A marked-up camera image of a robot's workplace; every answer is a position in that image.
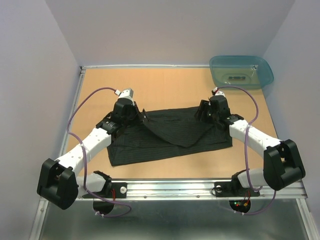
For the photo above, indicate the aluminium left side rail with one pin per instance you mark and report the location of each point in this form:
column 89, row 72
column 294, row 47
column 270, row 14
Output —
column 79, row 84

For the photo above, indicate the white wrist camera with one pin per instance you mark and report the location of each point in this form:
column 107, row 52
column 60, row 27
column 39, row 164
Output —
column 127, row 93
column 217, row 92

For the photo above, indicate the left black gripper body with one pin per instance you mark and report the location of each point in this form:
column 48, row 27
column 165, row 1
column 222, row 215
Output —
column 134, row 118

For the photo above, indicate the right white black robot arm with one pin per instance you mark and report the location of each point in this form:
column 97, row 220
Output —
column 282, row 163

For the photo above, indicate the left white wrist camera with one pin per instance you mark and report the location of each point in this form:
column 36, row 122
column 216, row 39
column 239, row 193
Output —
column 127, row 93

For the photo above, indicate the aluminium front mounting rail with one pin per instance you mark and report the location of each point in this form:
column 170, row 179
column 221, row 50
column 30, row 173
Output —
column 195, row 189

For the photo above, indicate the black striped long sleeve shirt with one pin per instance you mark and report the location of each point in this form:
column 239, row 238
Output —
column 164, row 134

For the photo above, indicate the teal translucent plastic bin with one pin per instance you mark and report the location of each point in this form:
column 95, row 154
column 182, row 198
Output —
column 244, row 71

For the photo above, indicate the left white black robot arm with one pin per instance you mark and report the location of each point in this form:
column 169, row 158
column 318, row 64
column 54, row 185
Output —
column 59, row 181

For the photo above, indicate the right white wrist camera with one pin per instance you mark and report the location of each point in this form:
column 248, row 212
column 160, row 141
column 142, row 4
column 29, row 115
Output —
column 217, row 92

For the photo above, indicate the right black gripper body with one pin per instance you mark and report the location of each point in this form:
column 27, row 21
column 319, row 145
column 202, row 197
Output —
column 208, row 115

